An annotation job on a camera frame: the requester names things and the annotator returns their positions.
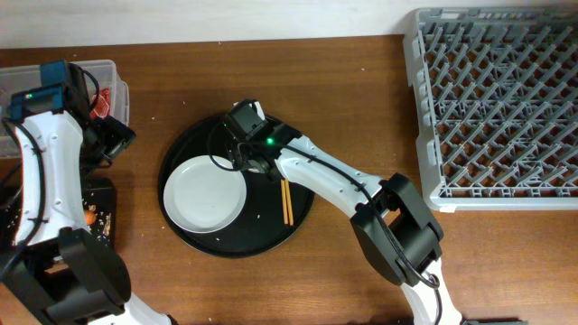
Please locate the wooden chopstick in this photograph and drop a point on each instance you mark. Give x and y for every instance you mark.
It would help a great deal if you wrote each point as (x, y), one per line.
(289, 204)
(284, 202)

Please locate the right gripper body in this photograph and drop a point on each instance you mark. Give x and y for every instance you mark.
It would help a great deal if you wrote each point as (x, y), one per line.
(242, 155)

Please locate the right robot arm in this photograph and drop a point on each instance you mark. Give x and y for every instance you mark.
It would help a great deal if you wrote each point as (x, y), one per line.
(397, 232)

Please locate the clear plastic bin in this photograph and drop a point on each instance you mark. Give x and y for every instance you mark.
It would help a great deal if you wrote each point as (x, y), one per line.
(99, 74)

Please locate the orange carrot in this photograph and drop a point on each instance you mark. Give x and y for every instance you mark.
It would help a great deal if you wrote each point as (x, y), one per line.
(90, 217)

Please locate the grey dishwasher rack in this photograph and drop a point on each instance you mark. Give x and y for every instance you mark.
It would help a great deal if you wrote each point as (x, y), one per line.
(496, 100)

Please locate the rice pile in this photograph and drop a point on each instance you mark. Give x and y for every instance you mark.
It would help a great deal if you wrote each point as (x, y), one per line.
(101, 203)

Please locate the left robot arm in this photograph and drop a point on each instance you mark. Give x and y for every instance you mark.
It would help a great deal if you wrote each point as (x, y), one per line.
(59, 271)

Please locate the black waste bin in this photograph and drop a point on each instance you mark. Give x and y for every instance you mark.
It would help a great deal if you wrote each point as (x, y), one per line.
(11, 204)

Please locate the white plate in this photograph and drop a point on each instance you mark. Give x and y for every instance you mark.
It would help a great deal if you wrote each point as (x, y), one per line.
(202, 195)

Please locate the white bowl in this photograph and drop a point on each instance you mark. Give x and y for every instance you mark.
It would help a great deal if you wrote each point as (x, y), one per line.
(271, 119)

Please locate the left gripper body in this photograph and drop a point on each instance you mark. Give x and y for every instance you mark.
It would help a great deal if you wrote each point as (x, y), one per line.
(103, 141)

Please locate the round black tray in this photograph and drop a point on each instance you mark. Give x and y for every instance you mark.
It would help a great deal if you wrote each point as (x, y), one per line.
(260, 225)

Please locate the red snack wrapper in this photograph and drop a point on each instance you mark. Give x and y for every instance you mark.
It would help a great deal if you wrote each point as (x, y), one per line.
(102, 108)

